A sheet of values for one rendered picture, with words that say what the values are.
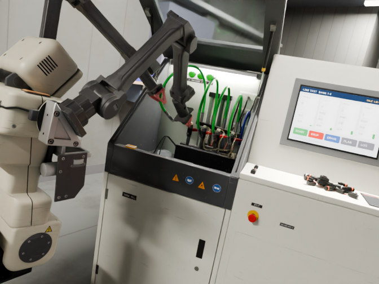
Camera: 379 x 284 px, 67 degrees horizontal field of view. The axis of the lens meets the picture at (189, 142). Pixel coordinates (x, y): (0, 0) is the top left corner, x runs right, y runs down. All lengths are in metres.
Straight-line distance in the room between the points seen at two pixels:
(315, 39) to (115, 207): 5.57
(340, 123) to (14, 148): 1.36
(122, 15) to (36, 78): 2.82
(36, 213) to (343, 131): 1.34
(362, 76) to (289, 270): 0.97
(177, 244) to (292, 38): 5.67
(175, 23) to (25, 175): 0.67
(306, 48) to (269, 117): 5.04
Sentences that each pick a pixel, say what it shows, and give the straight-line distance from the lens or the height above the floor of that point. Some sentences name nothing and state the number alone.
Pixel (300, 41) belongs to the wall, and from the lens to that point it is 6.61.
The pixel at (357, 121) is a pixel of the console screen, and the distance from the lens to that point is 1.59.
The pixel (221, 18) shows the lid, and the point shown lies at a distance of 1.59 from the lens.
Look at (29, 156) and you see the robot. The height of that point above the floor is 1.03.
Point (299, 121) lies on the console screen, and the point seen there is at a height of 1.24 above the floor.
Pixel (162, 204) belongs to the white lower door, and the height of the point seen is 0.71.
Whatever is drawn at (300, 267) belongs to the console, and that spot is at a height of 0.63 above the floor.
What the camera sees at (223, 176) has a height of 0.94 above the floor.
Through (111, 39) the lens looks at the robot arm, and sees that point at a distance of 1.41.
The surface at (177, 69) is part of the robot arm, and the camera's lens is 1.20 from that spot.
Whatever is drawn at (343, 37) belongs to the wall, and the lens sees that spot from 6.40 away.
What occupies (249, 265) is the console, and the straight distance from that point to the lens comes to 1.49.
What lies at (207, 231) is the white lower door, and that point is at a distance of 1.46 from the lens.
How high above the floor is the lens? 1.35
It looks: 12 degrees down
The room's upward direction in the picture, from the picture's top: 10 degrees clockwise
